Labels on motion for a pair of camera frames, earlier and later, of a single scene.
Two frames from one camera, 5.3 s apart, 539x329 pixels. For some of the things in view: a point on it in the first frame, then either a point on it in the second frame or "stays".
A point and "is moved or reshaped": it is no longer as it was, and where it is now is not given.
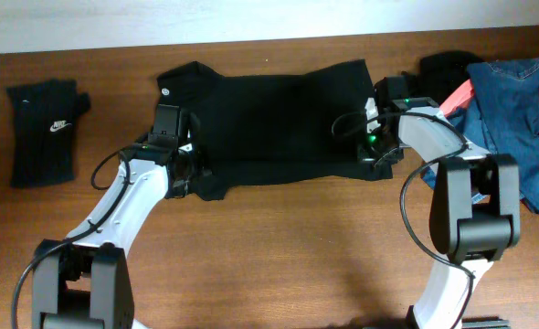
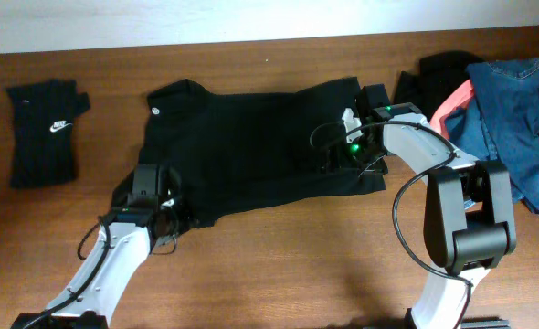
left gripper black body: x=189 y=171 -> x=146 y=178
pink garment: x=459 y=98 stays
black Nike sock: x=45 y=118 stays
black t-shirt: x=248 y=130 is moved or reshaped
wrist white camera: x=186 y=147 -> x=169 y=203
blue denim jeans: x=517 y=111 stays
